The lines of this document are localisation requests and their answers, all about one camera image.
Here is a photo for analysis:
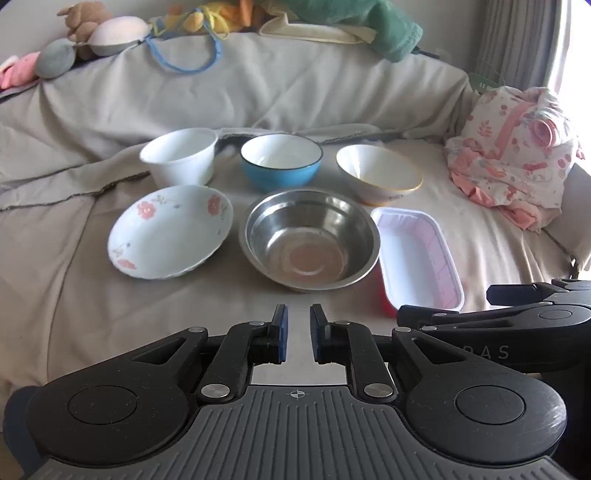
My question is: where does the brown teddy plush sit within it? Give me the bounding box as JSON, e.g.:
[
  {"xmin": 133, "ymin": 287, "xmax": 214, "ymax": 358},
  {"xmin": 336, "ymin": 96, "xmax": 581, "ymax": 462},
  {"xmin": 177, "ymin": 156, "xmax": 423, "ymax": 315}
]
[{"xmin": 57, "ymin": 1, "xmax": 116, "ymax": 61}]

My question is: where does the white bowl with gold rim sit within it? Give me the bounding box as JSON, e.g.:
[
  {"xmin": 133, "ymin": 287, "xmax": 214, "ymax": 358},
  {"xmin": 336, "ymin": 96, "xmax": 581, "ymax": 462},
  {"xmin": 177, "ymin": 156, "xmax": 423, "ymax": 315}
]
[{"xmin": 335, "ymin": 144, "xmax": 424, "ymax": 206}]

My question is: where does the green towel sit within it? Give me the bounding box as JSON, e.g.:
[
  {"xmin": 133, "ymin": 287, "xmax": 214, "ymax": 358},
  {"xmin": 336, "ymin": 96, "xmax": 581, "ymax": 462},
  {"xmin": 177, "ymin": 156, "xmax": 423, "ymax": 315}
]
[{"xmin": 277, "ymin": 0, "xmax": 424, "ymax": 63}]

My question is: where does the pink plush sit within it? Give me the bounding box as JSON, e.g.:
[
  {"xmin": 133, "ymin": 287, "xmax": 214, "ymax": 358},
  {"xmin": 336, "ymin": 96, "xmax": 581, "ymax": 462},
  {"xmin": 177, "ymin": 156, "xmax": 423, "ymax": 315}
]
[{"xmin": 0, "ymin": 52, "xmax": 41, "ymax": 90}]

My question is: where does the stainless steel bowl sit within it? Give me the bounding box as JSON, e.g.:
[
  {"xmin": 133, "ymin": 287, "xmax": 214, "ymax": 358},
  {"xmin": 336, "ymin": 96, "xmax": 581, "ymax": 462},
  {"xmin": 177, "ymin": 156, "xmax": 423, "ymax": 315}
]
[{"xmin": 239, "ymin": 188, "xmax": 382, "ymax": 293}]

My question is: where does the pink floral clothing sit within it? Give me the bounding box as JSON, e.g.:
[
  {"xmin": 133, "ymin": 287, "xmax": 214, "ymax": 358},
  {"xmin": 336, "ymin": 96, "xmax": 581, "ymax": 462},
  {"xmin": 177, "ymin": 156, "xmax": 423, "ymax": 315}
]
[{"xmin": 444, "ymin": 86, "xmax": 586, "ymax": 233}]

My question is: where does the blue bowl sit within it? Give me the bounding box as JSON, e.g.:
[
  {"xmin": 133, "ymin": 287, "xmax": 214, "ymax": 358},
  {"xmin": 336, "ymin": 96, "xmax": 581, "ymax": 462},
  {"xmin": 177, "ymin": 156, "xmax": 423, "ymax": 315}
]
[{"xmin": 240, "ymin": 134, "xmax": 323, "ymax": 193}]

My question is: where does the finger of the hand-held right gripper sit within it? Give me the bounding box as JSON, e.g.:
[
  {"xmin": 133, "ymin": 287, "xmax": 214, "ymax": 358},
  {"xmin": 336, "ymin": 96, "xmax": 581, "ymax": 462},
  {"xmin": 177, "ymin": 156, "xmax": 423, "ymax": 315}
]
[
  {"xmin": 396, "ymin": 304, "xmax": 541, "ymax": 334},
  {"xmin": 486, "ymin": 278, "xmax": 591, "ymax": 306}
]

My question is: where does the beige sofa cover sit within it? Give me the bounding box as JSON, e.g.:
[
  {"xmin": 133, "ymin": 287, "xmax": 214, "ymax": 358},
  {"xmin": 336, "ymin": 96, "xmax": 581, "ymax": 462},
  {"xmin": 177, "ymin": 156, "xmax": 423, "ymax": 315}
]
[{"xmin": 0, "ymin": 28, "xmax": 591, "ymax": 407}]

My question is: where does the grey white plush toy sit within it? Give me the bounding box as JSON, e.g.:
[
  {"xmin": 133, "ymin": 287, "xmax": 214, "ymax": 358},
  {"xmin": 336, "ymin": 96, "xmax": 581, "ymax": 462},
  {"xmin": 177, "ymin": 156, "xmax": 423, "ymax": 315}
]
[{"xmin": 89, "ymin": 16, "xmax": 152, "ymax": 57}]

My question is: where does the white rectangular plastic tray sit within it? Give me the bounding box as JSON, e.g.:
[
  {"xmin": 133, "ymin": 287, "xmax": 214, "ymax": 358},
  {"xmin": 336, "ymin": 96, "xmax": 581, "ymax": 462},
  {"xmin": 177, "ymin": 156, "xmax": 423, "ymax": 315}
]
[{"xmin": 370, "ymin": 207, "xmax": 465, "ymax": 319}]

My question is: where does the grey curtain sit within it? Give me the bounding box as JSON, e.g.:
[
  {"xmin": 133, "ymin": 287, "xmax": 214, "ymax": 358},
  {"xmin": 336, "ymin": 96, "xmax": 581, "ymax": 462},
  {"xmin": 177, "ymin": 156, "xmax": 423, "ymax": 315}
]
[{"xmin": 475, "ymin": 0, "xmax": 591, "ymax": 93}]

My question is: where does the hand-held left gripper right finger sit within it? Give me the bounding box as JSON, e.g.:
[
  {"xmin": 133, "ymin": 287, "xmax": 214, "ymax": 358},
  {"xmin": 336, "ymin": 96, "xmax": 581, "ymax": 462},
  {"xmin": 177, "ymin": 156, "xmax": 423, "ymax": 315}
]
[{"xmin": 309, "ymin": 303, "xmax": 468, "ymax": 404}]

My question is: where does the yellow plush toy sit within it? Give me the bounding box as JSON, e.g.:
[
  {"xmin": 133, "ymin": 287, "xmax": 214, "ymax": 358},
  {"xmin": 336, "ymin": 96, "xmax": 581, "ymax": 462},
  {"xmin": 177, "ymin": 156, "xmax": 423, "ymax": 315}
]
[{"xmin": 150, "ymin": 0, "xmax": 254, "ymax": 40}]

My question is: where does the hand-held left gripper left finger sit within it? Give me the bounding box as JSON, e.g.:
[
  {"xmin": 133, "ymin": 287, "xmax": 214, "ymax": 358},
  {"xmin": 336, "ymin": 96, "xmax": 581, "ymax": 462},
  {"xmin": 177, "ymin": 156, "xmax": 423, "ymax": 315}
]
[{"xmin": 128, "ymin": 304, "xmax": 290, "ymax": 404}]

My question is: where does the plain white bowl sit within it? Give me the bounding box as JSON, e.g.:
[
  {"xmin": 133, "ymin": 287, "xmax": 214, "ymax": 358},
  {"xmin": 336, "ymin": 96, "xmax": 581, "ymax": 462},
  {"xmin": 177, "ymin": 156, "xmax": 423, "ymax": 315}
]
[{"xmin": 139, "ymin": 128, "xmax": 218, "ymax": 188}]

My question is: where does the blue cord loop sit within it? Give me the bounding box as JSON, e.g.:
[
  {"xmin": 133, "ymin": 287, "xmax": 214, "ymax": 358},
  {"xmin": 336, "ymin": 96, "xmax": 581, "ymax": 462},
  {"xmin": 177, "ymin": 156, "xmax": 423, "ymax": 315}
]
[{"xmin": 145, "ymin": 28, "xmax": 222, "ymax": 75}]

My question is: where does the white floral plate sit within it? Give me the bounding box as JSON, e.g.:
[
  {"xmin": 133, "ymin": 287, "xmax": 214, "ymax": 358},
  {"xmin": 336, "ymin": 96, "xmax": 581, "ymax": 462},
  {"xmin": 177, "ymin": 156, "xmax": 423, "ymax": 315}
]
[{"xmin": 107, "ymin": 185, "xmax": 234, "ymax": 280}]

